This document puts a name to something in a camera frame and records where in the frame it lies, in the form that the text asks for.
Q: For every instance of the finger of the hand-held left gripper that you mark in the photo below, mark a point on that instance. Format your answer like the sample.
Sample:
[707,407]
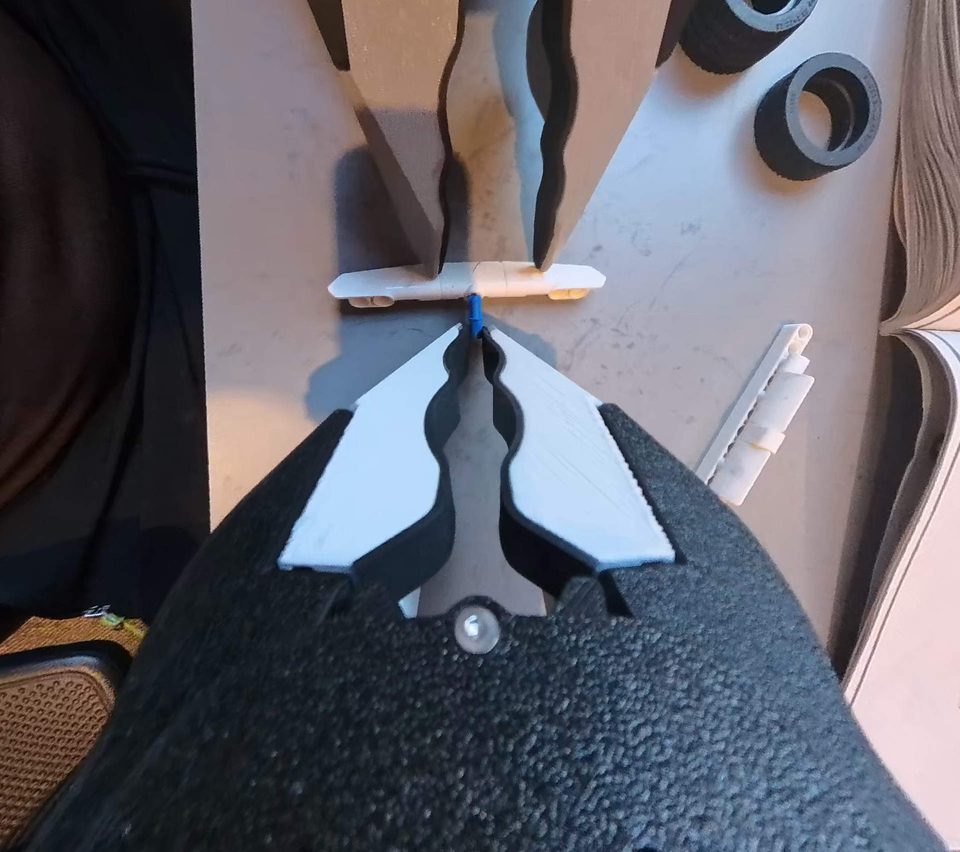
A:
[397,4]
[607,41]

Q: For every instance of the small blue connector pin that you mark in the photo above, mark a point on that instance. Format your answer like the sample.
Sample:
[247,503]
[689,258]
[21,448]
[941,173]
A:
[474,315]

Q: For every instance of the grey desk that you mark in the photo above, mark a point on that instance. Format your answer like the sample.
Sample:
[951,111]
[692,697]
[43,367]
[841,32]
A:
[675,229]

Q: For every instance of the person's brown-shirted torso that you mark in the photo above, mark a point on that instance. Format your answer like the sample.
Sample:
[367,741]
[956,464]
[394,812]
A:
[60,267]

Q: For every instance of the white beam with cylinders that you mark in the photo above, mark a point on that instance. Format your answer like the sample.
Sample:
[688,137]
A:
[757,432]

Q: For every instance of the long white pointed panel piece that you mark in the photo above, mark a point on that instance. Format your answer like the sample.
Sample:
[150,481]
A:
[375,283]

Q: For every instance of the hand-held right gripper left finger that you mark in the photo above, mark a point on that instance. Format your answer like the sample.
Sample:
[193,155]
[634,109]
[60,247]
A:
[367,484]

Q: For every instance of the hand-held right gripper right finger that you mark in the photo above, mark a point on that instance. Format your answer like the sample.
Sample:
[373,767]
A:
[585,484]

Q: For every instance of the open instruction booklet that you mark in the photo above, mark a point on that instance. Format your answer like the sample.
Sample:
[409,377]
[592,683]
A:
[930,116]

